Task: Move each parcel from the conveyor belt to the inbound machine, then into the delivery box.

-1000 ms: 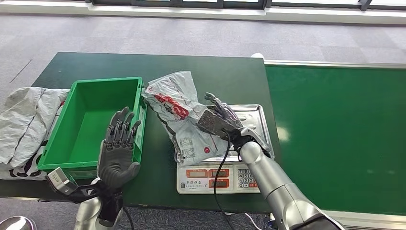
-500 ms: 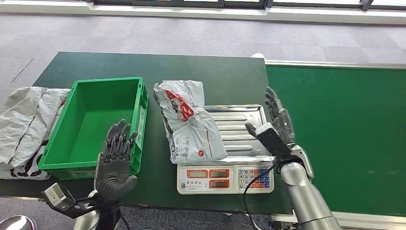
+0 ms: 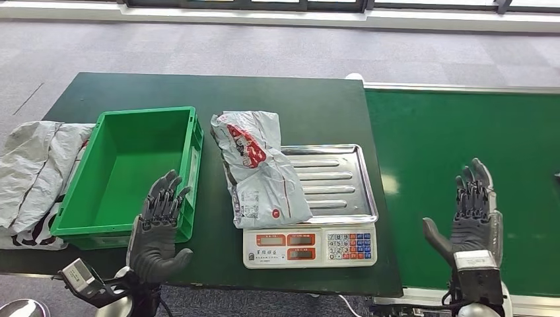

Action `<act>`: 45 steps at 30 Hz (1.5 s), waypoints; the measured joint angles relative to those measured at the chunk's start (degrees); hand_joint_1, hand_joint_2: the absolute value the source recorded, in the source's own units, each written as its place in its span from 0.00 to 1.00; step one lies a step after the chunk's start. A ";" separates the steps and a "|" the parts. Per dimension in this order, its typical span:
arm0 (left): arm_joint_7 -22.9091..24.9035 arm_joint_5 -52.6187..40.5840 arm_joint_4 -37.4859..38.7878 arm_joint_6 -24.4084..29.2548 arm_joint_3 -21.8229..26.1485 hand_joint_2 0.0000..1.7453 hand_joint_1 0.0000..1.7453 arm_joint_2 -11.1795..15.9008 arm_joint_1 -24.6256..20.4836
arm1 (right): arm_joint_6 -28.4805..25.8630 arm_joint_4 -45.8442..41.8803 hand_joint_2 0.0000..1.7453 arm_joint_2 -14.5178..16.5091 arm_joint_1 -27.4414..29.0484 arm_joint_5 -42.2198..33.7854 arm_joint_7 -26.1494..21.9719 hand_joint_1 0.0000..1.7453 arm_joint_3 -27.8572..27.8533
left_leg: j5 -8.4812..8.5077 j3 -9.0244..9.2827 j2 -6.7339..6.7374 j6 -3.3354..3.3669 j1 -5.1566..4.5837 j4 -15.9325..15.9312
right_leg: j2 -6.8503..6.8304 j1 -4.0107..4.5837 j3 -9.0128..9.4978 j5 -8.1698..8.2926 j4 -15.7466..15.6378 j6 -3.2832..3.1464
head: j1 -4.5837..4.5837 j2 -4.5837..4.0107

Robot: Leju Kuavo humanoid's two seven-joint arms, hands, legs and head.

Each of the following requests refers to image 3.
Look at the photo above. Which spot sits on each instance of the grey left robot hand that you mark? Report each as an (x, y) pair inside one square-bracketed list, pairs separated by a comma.
[(153, 249)]

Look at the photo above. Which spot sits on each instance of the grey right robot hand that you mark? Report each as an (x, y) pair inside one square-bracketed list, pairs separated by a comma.
[(474, 227)]

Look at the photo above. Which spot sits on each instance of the grey parcel bag red print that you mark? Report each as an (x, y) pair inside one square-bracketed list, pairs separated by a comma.
[(258, 175)]

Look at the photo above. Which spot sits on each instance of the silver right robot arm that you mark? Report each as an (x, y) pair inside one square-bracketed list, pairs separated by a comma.
[(481, 309)]

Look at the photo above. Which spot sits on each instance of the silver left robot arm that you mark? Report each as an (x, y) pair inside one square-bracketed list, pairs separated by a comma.
[(113, 302)]

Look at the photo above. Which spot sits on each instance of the white parcel bag black print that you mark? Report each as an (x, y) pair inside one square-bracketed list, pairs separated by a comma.
[(35, 234)]

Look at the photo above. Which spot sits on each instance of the plain grey parcel bag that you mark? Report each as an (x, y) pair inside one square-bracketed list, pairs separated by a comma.
[(24, 175), (61, 162)]

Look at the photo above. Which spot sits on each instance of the green plastic crate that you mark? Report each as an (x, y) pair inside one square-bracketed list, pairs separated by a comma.
[(127, 162)]

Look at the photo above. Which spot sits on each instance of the silver round robot joint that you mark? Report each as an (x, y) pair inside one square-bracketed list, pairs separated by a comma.
[(22, 309)]

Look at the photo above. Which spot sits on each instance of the stainless steel scale tray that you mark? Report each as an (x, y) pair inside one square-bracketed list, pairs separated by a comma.
[(337, 183)]

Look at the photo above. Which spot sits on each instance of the white electronic scale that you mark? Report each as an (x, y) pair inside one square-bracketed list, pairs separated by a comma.
[(306, 251)]

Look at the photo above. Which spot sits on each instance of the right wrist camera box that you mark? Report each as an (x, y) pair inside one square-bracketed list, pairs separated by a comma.
[(477, 275)]

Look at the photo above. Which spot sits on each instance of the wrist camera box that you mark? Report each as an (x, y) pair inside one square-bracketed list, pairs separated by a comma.
[(477, 275), (81, 274)]

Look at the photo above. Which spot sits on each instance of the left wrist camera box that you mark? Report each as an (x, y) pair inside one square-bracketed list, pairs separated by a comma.
[(81, 274)]

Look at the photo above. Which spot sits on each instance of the silver conveyor frame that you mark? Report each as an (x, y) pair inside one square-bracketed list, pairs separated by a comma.
[(437, 87)]

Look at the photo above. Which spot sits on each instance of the dark window frame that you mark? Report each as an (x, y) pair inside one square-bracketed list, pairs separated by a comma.
[(262, 3)]

